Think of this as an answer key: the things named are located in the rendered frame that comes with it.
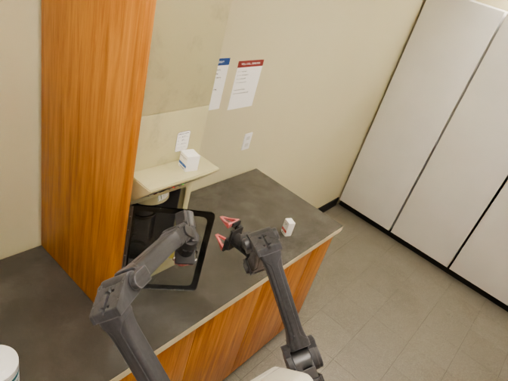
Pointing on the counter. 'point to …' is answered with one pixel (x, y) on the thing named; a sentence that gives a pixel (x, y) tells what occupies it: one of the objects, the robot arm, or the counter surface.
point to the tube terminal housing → (156, 156)
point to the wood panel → (91, 129)
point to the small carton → (189, 160)
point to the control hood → (167, 177)
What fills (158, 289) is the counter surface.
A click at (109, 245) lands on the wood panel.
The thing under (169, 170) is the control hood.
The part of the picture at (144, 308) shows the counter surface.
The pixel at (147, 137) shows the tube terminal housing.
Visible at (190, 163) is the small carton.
